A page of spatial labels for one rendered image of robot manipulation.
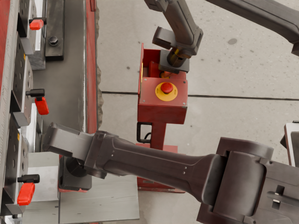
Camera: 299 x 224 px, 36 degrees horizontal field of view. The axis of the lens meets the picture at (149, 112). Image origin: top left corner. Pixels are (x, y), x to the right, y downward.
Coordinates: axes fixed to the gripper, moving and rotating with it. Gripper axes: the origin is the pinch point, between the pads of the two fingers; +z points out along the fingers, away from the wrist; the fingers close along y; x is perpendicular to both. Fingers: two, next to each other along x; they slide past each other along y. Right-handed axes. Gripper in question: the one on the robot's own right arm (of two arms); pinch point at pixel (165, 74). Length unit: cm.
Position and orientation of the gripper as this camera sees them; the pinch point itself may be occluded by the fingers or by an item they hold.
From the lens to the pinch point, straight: 156.3
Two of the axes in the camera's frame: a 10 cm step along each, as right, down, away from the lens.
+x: -0.5, 8.7, -4.8
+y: -9.5, -1.9, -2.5
